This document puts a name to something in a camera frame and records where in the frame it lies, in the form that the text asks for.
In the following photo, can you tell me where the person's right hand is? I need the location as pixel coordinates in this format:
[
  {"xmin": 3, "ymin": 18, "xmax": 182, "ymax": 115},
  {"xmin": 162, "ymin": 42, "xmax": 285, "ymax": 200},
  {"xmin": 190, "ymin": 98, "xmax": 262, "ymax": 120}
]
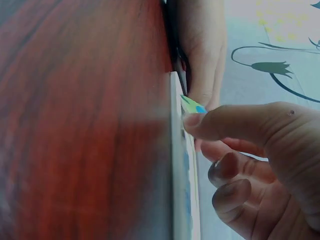
[{"xmin": 183, "ymin": 100, "xmax": 320, "ymax": 240}]

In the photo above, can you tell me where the white picture book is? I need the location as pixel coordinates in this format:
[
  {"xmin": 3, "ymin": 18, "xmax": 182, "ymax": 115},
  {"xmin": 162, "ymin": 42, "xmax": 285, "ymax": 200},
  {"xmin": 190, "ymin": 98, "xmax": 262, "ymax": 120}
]
[{"xmin": 169, "ymin": 71, "xmax": 209, "ymax": 240}]

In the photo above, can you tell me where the person's left hand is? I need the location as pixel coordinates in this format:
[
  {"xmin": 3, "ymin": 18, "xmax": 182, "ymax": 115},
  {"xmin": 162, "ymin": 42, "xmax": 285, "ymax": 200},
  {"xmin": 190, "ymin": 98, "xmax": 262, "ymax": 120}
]
[{"xmin": 174, "ymin": 0, "xmax": 228, "ymax": 112}]

